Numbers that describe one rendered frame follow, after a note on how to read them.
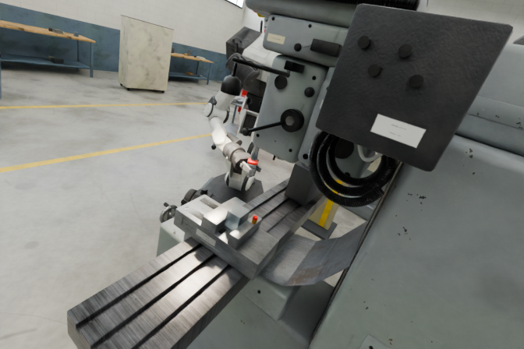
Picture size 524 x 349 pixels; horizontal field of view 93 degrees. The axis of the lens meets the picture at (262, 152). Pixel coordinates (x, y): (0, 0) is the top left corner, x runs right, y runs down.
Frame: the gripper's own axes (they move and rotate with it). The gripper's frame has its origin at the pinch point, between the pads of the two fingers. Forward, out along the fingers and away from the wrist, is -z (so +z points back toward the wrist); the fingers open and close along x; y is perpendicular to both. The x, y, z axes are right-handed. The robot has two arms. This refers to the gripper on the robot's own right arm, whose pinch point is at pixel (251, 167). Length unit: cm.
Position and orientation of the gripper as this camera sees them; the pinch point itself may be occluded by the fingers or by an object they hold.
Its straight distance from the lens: 107.6
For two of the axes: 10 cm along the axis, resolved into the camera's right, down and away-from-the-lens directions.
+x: 7.6, -0.5, 6.5
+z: -6.0, -4.4, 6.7
